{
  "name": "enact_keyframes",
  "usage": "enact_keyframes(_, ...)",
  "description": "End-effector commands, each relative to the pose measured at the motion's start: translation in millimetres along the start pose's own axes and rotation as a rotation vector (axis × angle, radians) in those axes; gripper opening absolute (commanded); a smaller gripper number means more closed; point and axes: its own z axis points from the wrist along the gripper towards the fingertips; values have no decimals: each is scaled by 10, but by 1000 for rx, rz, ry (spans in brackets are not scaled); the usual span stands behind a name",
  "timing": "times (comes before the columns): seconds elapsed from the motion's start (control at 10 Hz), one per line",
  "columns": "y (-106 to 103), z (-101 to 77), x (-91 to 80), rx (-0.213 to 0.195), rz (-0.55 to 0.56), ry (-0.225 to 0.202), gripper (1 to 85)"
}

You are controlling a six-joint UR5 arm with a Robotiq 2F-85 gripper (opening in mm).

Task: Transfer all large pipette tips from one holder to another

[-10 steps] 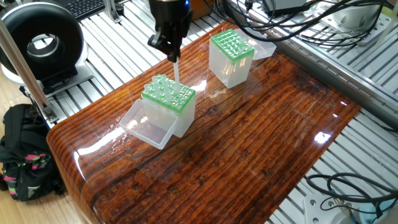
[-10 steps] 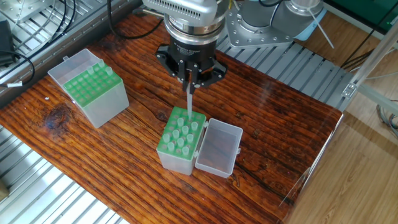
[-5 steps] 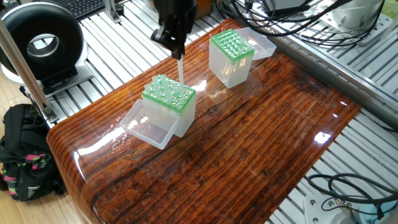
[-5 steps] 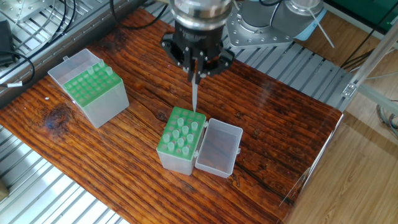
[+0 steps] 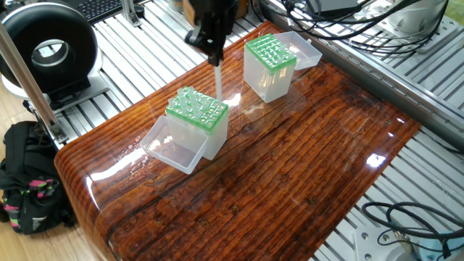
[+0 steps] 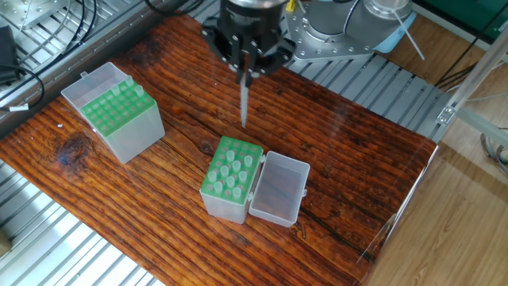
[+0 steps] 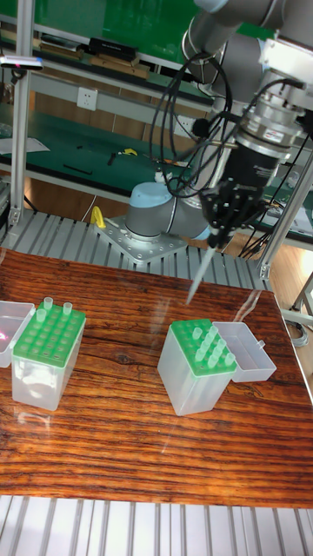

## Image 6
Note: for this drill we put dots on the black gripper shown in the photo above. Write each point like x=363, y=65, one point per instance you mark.
x=250, y=24

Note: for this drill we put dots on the aluminium frame corner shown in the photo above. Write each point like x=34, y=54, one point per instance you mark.
x=468, y=99

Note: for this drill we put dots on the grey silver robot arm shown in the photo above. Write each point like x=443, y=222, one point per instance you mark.
x=349, y=24

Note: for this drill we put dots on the clear hinged box lid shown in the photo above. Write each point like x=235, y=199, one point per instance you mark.
x=89, y=83
x=278, y=191

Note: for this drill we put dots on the grey metal mount plate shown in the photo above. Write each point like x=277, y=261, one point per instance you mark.
x=325, y=44

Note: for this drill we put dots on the translucent tip box green rack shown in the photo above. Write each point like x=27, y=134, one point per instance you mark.
x=135, y=135
x=221, y=206

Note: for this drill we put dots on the yellow tag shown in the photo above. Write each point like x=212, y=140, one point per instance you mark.
x=290, y=5

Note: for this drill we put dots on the glossy wooden board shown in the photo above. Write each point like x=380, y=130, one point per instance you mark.
x=333, y=151

